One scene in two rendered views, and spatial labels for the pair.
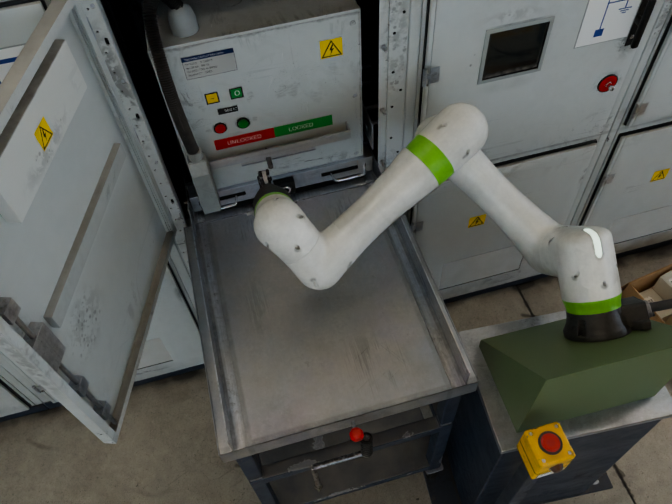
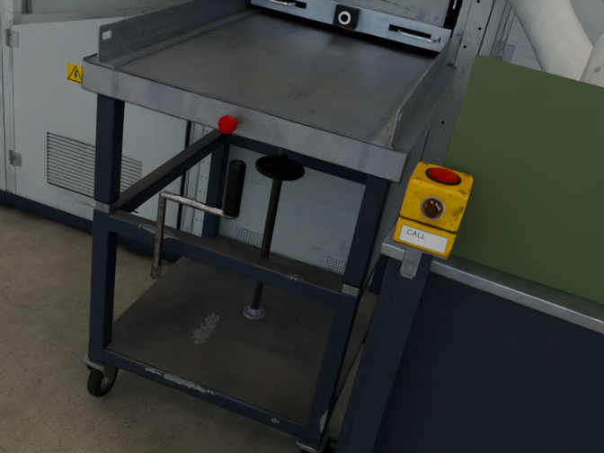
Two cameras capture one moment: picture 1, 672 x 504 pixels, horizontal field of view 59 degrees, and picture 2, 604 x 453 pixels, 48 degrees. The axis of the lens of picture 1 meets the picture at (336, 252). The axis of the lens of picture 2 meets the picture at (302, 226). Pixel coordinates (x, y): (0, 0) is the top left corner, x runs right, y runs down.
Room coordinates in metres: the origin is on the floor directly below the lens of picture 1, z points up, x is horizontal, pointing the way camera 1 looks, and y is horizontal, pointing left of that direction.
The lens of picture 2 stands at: (-0.46, -0.61, 1.25)
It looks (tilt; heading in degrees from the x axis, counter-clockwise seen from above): 28 degrees down; 24
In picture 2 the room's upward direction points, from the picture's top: 12 degrees clockwise
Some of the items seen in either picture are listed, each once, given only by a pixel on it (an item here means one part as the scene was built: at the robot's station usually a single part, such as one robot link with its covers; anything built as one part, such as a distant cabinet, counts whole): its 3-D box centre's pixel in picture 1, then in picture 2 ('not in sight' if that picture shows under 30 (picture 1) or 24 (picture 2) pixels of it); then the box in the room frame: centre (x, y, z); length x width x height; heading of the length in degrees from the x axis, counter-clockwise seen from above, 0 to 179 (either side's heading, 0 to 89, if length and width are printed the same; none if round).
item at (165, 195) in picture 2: (341, 464); (195, 224); (0.48, 0.03, 0.60); 0.17 x 0.03 x 0.30; 101
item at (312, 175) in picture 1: (282, 178); (349, 14); (1.23, 0.14, 0.89); 0.54 x 0.05 x 0.06; 101
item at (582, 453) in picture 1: (531, 424); (468, 417); (0.62, -0.55, 0.37); 0.42 x 0.31 x 0.73; 97
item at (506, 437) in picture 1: (562, 371); (535, 253); (0.62, -0.55, 0.74); 0.45 x 0.33 x 0.02; 97
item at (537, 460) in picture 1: (544, 450); (433, 208); (0.39, -0.42, 0.85); 0.08 x 0.08 x 0.10; 11
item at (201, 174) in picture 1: (203, 180); not in sight; (1.10, 0.33, 1.04); 0.08 x 0.05 x 0.17; 11
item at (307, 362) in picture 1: (317, 302); (296, 75); (0.84, 0.06, 0.82); 0.68 x 0.62 x 0.06; 11
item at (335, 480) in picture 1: (325, 362); (270, 218); (0.84, 0.06, 0.46); 0.64 x 0.58 x 0.66; 11
